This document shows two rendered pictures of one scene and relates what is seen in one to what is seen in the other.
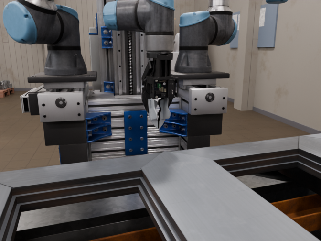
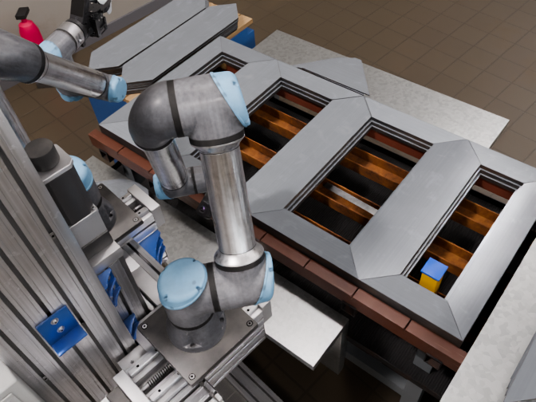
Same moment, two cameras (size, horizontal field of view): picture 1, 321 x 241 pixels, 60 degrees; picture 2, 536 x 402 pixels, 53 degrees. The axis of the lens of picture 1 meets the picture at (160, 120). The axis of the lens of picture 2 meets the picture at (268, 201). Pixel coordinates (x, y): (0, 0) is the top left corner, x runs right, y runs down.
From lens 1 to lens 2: 195 cm
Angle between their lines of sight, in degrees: 96
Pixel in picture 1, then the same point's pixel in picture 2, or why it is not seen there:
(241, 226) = (305, 153)
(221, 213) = (301, 161)
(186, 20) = (88, 179)
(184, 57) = (105, 210)
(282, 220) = (290, 145)
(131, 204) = not seen: hidden behind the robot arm
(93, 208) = (277, 287)
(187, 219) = (313, 168)
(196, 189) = (287, 176)
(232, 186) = (273, 166)
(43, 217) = (310, 308)
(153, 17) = not seen: hidden behind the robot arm
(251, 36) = not seen: outside the picture
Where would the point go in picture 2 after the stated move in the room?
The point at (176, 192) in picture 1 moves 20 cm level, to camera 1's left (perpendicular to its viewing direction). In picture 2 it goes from (297, 181) to (331, 218)
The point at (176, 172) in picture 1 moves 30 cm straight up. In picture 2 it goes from (274, 191) to (269, 128)
